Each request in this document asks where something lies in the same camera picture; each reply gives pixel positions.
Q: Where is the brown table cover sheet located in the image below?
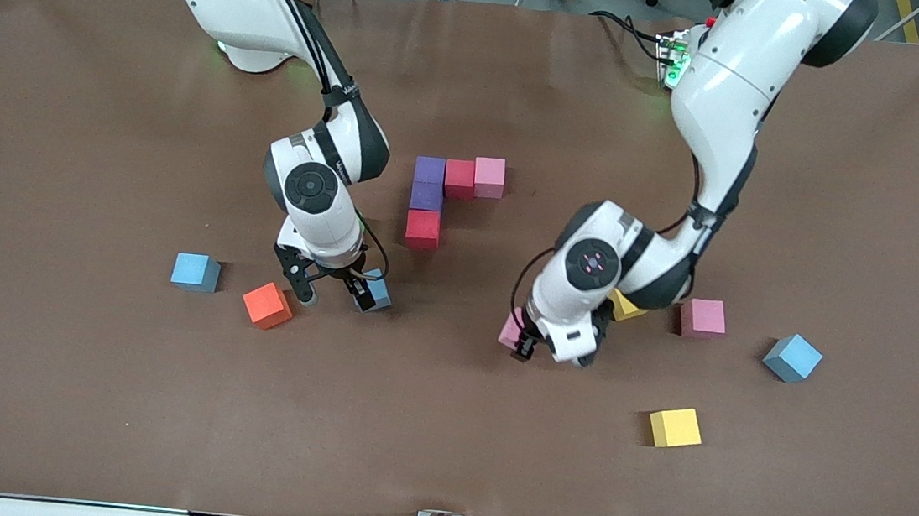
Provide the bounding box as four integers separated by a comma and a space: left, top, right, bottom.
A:
0, 0, 919, 516

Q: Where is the red foam cube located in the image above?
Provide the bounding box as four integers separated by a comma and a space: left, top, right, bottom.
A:
404, 208, 443, 253
442, 158, 479, 201

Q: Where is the pink foam cube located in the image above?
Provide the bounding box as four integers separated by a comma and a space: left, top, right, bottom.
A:
497, 309, 527, 351
678, 296, 729, 341
472, 156, 509, 201

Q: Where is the purple foam cube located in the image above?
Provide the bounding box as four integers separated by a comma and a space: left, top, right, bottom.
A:
414, 155, 448, 187
410, 181, 446, 213

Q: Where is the blue foam cube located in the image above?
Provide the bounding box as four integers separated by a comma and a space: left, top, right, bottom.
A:
360, 268, 395, 313
760, 331, 825, 386
170, 252, 222, 294

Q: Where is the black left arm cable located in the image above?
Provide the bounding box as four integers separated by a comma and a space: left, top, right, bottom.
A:
508, 138, 727, 350

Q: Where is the yellow foam cube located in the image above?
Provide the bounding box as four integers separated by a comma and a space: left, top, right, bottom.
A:
646, 404, 705, 452
607, 289, 649, 325

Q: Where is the black base cable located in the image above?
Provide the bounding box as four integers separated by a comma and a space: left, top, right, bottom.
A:
584, 8, 671, 64

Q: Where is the orange foam cube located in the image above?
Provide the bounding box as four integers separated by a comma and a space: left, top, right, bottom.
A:
239, 279, 297, 333

